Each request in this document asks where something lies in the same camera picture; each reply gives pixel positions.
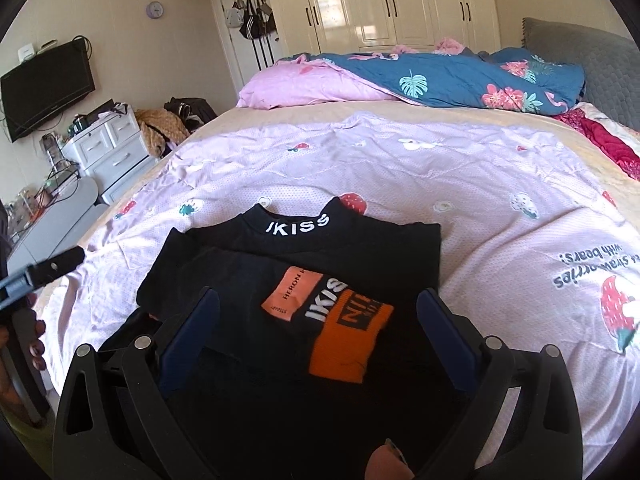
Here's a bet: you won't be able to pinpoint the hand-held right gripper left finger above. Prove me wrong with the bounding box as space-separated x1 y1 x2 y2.
52 287 221 480

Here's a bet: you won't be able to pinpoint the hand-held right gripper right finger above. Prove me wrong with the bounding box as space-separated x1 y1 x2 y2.
417 288 583 480

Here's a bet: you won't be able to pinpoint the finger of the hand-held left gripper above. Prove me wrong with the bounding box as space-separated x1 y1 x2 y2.
0 246 86 311

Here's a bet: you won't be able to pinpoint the black long-sleeve sweater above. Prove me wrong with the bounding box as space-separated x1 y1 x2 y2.
95 196 473 480

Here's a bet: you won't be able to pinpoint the brown clothes pile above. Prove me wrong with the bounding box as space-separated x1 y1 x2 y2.
135 107 191 158

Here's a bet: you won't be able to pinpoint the person's left hand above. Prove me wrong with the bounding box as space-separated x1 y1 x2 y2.
29 319 48 372

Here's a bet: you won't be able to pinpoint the person's right hand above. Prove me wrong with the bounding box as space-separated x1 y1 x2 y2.
370 439 417 480

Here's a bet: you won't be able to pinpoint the grey round table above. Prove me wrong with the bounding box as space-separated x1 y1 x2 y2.
5 175 108 276

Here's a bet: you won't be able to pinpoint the white drawer cabinet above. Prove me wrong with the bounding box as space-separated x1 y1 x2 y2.
60 110 161 206

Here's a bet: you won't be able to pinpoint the white floral bed sheet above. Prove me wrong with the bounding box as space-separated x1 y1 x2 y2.
37 110 640 480

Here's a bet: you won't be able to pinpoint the black flat device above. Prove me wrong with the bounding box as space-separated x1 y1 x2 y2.
75 100 131 126

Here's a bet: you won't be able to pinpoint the black flat television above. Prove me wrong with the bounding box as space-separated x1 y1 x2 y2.
0 40 97 143

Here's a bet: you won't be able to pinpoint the red floral pillow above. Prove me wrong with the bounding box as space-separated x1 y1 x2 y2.
552 102 640 181

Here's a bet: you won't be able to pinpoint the blue floral quilt pink lining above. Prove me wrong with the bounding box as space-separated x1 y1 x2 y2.
236 47 586 113

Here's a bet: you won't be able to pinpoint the white door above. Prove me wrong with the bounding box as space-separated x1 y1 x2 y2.
210 0 281 106

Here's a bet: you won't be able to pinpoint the pink fluffy cloth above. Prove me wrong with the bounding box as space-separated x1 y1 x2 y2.
387 37 466 57

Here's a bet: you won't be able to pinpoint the black striped hanging bag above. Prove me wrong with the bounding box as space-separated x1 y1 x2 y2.
240 0 262 41

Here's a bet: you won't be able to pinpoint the grey quilted headboard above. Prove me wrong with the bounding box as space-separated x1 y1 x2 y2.
520 17 640 133

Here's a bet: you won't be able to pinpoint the grey hanging bag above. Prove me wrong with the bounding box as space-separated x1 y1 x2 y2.
257 0 279 36

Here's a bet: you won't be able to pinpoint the cream glossy wardrobe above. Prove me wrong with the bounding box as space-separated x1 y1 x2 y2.
260 0 501 56

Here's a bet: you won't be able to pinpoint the black cables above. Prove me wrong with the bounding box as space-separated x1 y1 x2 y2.
47 160 81 196

